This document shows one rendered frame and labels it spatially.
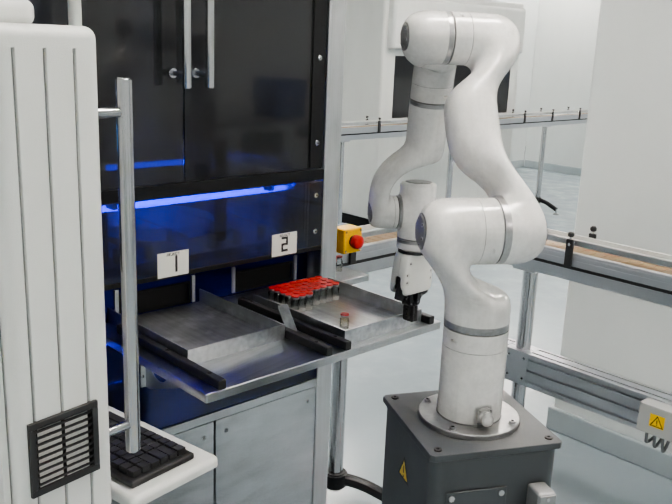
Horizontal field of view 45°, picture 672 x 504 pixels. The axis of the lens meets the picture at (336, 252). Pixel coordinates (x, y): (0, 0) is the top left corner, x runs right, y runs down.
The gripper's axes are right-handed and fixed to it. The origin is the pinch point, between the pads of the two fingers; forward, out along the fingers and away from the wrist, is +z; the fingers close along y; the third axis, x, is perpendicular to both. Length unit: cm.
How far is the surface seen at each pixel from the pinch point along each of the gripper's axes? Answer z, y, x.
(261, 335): 1.9, 34.7, -13.1
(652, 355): 47, -144, -3
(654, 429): 45, -80, 29
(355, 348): 4.5, 18.9, 0.8
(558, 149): 62, -797, -447
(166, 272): -8, 43, -39
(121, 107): -51, 81, 12
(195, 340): 4, 45, -24
